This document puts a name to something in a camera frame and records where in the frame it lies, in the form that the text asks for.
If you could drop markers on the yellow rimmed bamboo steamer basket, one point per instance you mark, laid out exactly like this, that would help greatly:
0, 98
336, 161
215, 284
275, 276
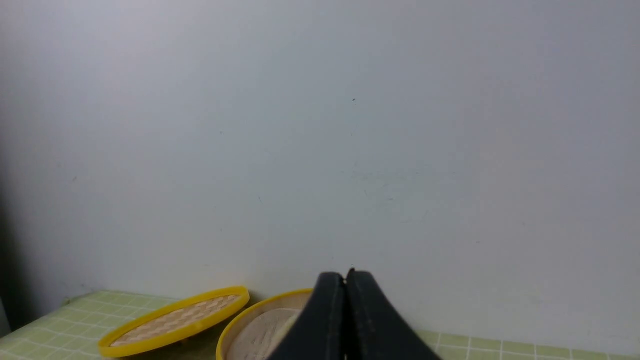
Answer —
294, 299

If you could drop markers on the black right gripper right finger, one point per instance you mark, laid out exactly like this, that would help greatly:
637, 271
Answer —
374, 329

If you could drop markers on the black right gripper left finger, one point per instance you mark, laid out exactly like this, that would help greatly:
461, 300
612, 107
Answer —
316, 334

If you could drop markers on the green checkered tablecloth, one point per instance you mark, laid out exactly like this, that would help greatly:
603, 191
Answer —
73, 330

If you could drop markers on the yellow rimmed bamboo steamer lid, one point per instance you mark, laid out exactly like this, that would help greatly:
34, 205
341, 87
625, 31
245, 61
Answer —
174, 323

